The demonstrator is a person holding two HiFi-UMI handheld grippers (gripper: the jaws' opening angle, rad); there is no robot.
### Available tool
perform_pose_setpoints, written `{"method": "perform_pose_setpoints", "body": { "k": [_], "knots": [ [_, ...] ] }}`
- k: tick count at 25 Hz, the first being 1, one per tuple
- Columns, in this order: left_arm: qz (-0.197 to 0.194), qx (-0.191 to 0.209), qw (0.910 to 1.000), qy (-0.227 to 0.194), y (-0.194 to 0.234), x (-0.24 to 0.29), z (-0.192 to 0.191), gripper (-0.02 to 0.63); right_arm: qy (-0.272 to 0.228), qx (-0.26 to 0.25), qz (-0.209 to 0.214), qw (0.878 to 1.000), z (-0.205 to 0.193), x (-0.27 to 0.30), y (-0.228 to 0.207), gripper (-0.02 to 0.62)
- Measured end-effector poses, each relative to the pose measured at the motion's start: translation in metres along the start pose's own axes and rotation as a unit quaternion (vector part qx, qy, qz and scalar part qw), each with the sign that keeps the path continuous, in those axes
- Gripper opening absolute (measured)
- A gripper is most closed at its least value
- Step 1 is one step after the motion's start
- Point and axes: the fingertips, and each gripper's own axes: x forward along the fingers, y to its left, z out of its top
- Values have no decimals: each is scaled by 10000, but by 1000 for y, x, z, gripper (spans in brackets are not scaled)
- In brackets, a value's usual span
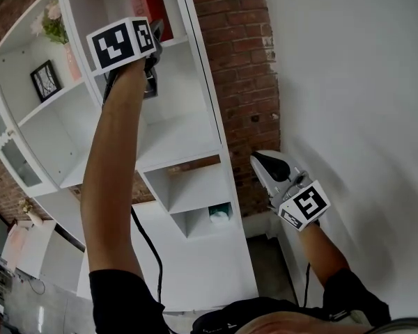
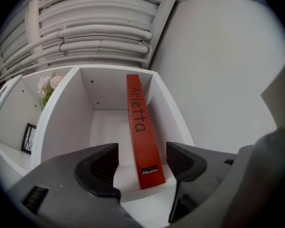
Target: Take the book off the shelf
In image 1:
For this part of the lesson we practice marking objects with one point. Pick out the person's left forearm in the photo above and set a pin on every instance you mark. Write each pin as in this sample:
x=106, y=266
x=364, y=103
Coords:
x=111, y=172

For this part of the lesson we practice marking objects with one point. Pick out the pale pink flower bunch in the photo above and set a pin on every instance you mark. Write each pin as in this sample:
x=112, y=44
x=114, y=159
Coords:
x=52, y=23

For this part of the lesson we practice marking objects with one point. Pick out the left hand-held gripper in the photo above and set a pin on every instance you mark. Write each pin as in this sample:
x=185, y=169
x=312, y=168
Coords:
x=111, y=45

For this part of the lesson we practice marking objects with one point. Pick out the green and white packet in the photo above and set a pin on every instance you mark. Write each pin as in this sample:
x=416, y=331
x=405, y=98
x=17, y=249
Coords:
x=220, y=214

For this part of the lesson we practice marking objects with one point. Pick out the white shelf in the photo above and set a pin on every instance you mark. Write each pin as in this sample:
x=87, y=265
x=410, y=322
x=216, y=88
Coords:
x=181, y=127

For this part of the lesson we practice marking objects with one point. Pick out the white glass cabinet door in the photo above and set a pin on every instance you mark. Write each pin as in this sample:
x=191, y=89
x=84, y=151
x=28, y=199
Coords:
x=17, y=165

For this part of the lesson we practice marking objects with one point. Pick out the low white cabinet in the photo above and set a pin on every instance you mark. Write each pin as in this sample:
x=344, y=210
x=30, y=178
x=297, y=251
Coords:
x=52, y=256

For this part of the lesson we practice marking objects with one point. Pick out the small white vase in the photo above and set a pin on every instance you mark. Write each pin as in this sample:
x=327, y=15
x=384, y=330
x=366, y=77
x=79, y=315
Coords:
x=36, y=218

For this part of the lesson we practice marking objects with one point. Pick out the small dried flower bunch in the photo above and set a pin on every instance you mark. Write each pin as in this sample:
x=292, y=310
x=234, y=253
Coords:
x=25, y=205

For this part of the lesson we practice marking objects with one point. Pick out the person's right forearm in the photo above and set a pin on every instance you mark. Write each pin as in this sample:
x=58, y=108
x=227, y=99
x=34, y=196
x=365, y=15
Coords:
x=320, y=252

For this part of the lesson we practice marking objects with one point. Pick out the black picture frame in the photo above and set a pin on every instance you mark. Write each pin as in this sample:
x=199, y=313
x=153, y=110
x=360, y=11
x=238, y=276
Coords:
x=46, y=81

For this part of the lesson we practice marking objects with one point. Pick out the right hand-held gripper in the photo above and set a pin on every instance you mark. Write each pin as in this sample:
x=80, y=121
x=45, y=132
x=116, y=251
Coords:
x=308, y=204

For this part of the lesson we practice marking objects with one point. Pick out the red book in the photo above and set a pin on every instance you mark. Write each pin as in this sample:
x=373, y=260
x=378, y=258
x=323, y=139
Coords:
x=155, y=2

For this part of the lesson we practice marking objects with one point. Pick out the pink vase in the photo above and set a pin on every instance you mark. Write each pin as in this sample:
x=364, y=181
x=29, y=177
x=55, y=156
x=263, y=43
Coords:
x=72, y=63

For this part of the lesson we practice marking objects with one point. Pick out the person's black shirt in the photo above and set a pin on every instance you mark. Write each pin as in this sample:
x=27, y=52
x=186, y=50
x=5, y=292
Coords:
x=122, y=301

